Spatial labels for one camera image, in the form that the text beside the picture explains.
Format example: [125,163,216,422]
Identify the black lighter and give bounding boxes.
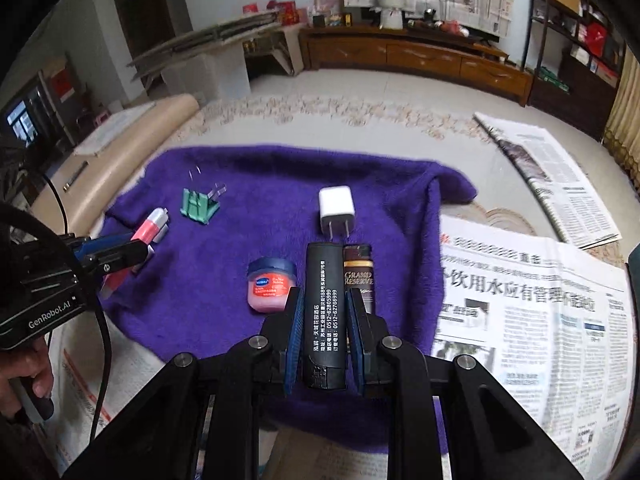
[300,241,348,391]

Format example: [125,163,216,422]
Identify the green binder clip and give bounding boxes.
[180,170,228,225]

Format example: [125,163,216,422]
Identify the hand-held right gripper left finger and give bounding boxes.
[62,287,303,480]

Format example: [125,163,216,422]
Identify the white charger plug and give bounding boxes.
[318,187,357,241]

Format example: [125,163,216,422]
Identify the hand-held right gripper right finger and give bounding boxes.
[347,290,583,480]

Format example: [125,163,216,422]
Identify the white paper sheets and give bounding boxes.
[75,110,156,156]

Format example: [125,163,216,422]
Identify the black pen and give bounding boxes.
[64,160,88,191]

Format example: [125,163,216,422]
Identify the spread newspaper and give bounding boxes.
[47,215,636,480]

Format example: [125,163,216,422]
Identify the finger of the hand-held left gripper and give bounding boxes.
[75,232,135,255]
[82,242,156,281]

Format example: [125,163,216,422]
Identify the pink jar with blue lid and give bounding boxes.
[246,257,298,315]

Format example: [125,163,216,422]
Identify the beige curtain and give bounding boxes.
[602,45,640,186]

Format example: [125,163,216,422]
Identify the thin black cable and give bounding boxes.
[42,172,70,235]

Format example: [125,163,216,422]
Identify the dark wooden door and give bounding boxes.
[112,0,193,61]

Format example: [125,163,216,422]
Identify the beige curved bench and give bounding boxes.
[30,94,201,241]

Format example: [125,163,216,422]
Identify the folded newspaper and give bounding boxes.
[472,111,621,250]

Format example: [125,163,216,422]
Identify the folded grey table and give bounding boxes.
[126,8,281,78]

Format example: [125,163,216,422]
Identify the dark display shelf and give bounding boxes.
[520,0,626,141]

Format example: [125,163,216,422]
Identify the black television screen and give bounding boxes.
[5,85,51,146]

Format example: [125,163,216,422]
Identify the purple towel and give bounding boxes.
[97,146,478,456]

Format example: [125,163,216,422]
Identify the person's left hand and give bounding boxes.
[0,345,53,418]

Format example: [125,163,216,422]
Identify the wooden television cabinet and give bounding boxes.
[299,25,533,107]

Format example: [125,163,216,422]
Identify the pink lip balm tube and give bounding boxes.
[100,207,170,298]

